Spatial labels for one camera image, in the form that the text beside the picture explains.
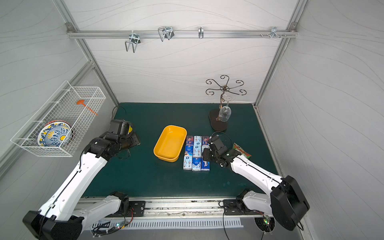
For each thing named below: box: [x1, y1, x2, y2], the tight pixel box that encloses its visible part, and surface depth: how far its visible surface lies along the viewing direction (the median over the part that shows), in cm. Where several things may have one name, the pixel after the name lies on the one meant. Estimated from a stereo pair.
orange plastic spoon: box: [76, 99, 98, 116], surface depth 80 cm
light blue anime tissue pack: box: [183, 155, 193, 170], surface depth 88 cm
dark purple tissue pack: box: [202, 135, 210, 146], surface depth 99 cm
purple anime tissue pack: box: [185, 135, 194, 146], surface depth 98 cm
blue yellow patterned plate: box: [37, 120, 74, 148], surface depth 62 cm
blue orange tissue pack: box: [184, 145, 194, 157], surface depth 94 cm
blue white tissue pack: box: [192, 157, 202, 172], surface depth 88 cm
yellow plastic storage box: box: [153, 125, 188, 163], surface depth 99 cm
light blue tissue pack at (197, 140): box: [193, 135, 202, 146], surface depth 99 cm
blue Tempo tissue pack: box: [200, 157, 211, 172], surface depth 88 cm
